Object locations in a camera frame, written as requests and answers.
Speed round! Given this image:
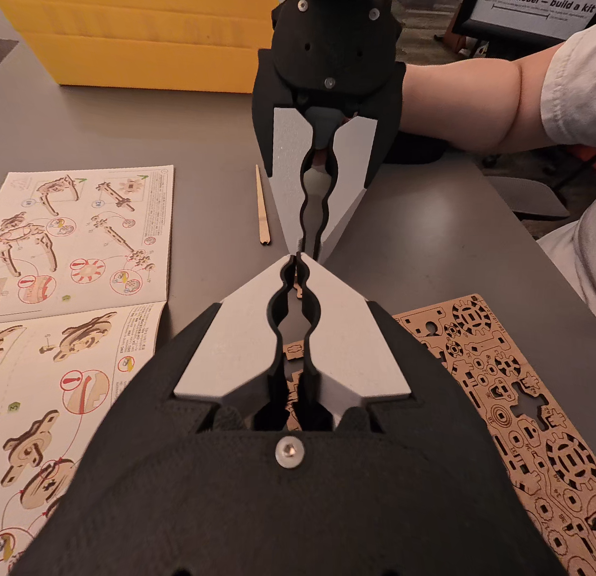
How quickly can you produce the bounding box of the small wooden model part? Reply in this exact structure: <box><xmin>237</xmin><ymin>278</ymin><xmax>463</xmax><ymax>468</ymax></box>
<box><xmin>292</xmin><ymin>241</ymin><xmax>305</xmax><ymax>302</ymax></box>

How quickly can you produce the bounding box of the grey chair base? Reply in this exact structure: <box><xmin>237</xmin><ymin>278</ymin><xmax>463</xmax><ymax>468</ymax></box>
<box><xmin>483</xmin><ymin>175</ymin><xmax>571</xmax><ymax>221</ymax></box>

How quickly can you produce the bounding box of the person's white shirt sleeve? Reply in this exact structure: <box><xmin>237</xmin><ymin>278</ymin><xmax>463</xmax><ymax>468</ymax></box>
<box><xmin>539</xmin><ymin>24</ymin><xmax>596</xmax><ymax>149</ymax></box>

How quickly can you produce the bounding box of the laser-cut wooden parts sheet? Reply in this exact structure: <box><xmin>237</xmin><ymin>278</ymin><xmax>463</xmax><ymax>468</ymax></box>
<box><xmin>392</xmin><ymin>293</ymin><xmax>596</xmax><ymax>576</ymax></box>
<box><xmin>282</xmin><ymin>340</ymin><xmax>306</xmax><ymax>431</ymax></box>

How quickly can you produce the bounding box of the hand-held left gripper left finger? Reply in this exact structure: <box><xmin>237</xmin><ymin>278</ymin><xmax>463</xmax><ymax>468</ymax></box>
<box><xmin>173</xmin><ymin>255</ymin><xmax>299</xmax><ymax>405</ymax></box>

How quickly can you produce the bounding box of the assembly instruction booklet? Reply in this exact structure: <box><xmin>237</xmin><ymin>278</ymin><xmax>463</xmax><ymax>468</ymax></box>
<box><xmin>0</xmin><ymin>165</ymin><xmax>175</xmax><ymax>572</ymax></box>

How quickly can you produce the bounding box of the person's right forearm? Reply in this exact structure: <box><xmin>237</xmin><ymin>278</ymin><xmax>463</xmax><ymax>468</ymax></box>
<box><xmin>400</xmin><ymin>41</ymin><xmax>570</xmax><ymax>154</ymax></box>

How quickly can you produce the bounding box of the black framed sign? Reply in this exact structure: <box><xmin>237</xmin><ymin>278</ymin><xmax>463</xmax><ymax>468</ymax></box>
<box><xmin>452</xmin><ymin>0</ymin><xmax>596</xmax><ymax>42</ymax></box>

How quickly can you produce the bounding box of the thin wooden stick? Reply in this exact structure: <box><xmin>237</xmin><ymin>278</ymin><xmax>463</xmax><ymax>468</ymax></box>
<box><xmin>255</xmin><ymin>164</ymin><xmax>271</xmax><ymax>247</ymax></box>

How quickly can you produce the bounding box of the person's light grey clothing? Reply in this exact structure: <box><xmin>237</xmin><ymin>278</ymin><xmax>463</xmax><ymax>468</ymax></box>
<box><xmin>535</xmin><ymin>207</ymin><xmax>596</xmax><ymax>317</ymax></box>

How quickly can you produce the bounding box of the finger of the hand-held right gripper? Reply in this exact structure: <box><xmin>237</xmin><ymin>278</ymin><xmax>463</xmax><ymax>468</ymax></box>
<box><xmin>311</xmin><ymin>118</ymin><xmax>379</xmax><ymax>264</ymax></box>
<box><xmin>272</xmin><ymin>106</ymin><xmax>318</xmax><ymax>254</ymax></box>

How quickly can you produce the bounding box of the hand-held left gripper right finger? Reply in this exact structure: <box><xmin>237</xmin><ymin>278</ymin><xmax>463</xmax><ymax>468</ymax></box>
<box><xmin>300</xmin><ymin>252</ymin><xmax>412</xmax><ymax>412</ymax></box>

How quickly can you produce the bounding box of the yellow box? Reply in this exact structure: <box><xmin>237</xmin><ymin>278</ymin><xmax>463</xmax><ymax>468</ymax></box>
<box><xmin>0</xmin><ymin>0</ymin><xmax>280</xmax><ymax>94</ymax></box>

